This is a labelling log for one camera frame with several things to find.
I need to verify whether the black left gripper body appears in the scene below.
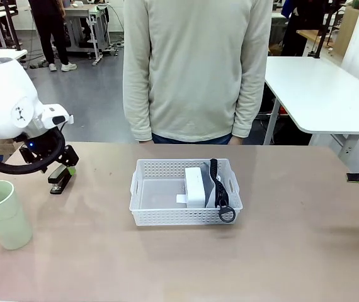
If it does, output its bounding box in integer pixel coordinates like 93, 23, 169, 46
24, 128, 66, 162

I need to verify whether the black stapler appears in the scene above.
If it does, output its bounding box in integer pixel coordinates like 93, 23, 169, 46
47, 165, 74, 195

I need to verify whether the pale green plastic cup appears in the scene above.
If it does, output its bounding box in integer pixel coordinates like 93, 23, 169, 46
0, 180, 34, 251

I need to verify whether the white rectangular box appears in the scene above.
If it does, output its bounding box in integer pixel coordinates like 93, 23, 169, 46
176, 167, 208, 209

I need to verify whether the grey CAMPUS pencil case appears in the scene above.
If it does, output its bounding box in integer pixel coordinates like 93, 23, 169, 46
202, 158, 237, 225

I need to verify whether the white perforated plastic basket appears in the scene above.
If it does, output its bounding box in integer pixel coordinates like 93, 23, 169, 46
128, 158, 244, 228

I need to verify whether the large white table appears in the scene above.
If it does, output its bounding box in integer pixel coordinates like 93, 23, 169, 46
263, 55, 359, 159

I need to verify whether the small white table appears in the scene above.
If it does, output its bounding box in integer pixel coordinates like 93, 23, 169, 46
0, 48, 29, 61

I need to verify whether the background person in black trousers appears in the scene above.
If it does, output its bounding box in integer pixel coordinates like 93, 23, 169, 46
28, 0, 78, 73

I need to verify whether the black stand pole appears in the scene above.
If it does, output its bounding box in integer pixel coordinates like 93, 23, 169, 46
311, 0, 339, 60

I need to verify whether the grey background workbench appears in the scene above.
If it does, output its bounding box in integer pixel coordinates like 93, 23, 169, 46
64, 2, 111, 67

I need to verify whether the wooden top desk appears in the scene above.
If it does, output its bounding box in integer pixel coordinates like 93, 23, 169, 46
295, 28, 334, 58

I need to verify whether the background person in dark clothes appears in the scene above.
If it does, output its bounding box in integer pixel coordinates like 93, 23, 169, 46
281, 0, 326, 58

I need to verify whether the person in beige sweater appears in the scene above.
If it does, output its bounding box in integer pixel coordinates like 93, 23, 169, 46
122, 0, 274, 146

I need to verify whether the black braided cable sleeve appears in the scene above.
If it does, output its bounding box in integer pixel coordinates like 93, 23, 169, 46
0, 128, 66, 176

